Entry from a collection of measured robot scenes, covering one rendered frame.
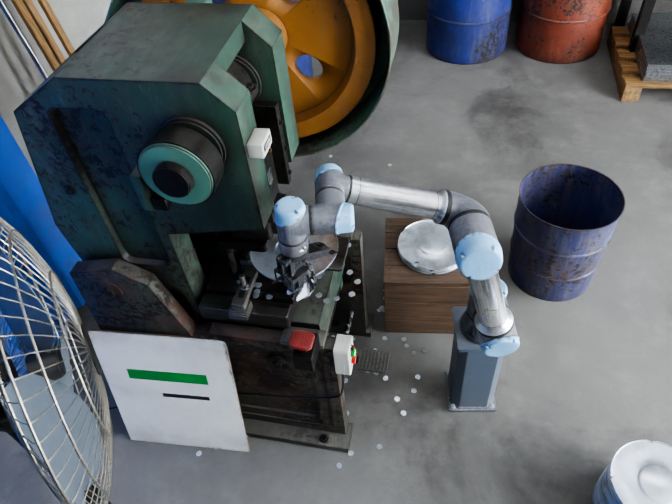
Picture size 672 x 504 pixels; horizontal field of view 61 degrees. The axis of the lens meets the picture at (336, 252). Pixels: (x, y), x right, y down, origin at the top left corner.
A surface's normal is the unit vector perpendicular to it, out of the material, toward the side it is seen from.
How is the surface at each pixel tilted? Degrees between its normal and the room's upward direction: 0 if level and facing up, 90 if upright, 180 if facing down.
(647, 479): 0
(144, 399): 78
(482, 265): 83
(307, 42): 90
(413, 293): 90
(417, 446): 0
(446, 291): 90
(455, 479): 0
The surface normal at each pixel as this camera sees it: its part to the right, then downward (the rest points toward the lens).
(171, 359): -0.15, 0.58
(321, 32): -0.20, 0.73
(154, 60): -0.07, -0.68
